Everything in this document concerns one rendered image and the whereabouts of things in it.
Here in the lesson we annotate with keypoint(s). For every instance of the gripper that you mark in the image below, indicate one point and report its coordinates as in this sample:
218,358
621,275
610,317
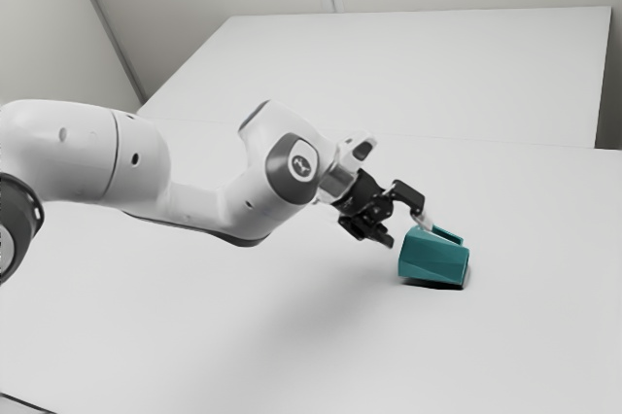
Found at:
365,200

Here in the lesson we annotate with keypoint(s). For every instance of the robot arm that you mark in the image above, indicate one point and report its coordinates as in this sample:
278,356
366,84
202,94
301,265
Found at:
146,171

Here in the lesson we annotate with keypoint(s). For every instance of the teal faceted mug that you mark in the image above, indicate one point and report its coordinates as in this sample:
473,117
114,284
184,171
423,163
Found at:
432,258

